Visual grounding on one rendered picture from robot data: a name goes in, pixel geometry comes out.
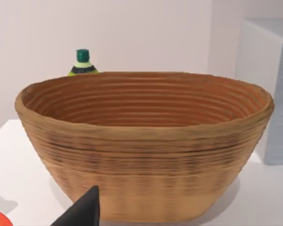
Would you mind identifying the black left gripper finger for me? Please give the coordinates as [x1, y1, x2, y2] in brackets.
[50, 185, 100, 226]

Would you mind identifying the brown woven basket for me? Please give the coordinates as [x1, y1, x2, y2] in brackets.
[14, 71, 274, 223]

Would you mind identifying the pale grey cabinet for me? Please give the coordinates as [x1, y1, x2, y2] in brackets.
[234, 17, 283, 166]

